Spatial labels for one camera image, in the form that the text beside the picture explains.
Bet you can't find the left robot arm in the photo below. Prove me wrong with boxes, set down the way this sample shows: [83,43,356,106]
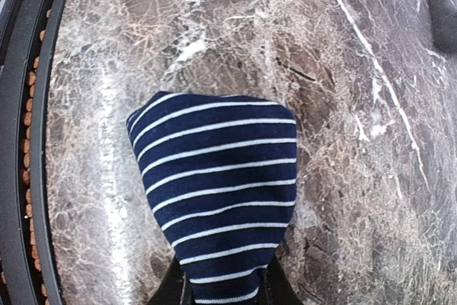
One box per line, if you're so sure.
[426,0,456,54]

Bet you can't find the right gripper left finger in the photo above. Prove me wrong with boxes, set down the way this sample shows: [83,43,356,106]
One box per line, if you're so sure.
[146,257,195,305]

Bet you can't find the black front rail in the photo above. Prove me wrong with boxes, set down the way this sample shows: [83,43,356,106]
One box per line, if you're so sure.
[1,0,66,304]

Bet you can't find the navy striped underwear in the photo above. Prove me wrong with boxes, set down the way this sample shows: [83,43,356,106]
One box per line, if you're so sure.
[126,91,297,304]

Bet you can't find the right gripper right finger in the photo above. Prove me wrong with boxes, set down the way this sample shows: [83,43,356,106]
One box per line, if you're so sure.
[256,256,303,305]

